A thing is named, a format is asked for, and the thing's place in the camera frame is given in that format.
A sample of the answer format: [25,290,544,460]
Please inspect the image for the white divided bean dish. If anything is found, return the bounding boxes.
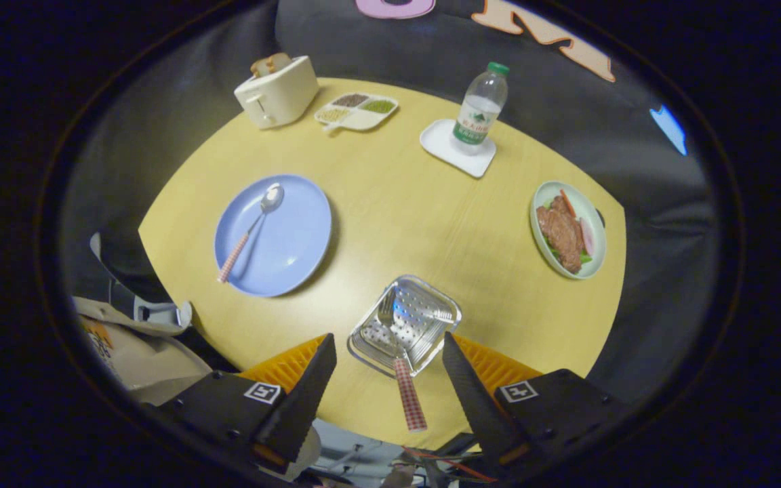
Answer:
[314,91,399,134]

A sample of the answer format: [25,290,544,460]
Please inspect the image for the blue round plate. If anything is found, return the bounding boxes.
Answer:
[214,174,332,298]

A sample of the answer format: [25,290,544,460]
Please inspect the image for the perforated metal drainer basket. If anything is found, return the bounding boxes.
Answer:
[347,274,463,378]

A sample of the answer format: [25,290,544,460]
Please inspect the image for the red cable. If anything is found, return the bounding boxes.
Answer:
[401,447,500,484]

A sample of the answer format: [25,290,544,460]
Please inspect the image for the brown meat slices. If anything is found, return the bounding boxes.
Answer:
[536,195,585,275]

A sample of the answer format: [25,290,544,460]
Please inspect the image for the checkered-handle metal fork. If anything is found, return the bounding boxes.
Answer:
[377,291,428,433]

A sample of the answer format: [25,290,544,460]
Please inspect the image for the white framed black chair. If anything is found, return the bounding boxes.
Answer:
[89,232,193,333]

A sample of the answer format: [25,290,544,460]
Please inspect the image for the checkered-handle metal spoon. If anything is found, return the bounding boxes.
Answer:
[217,183,285,284]

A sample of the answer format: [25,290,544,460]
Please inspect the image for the clear green-capped water bottle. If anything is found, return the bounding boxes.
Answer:
[452,62,510,155]

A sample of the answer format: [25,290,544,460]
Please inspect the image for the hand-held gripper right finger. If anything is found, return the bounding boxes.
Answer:
[441,331,635,479]

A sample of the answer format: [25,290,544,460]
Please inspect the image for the pale green food plate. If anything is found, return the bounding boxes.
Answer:
[529,180,607,280]

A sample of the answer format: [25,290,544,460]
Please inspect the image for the black backdrop cloth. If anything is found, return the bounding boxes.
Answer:
[58,0,720,407]

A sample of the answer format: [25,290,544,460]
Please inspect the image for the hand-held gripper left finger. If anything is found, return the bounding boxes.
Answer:
[153,332,338,475]

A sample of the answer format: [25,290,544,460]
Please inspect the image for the white square coaster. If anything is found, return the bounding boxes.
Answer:
[420,119,497,179]

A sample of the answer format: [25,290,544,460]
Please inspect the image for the cream white toaster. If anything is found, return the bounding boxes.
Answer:
[234,54,320,130]

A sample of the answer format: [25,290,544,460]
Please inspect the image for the beige printed cloth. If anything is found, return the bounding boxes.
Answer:
[73,297,214,406]

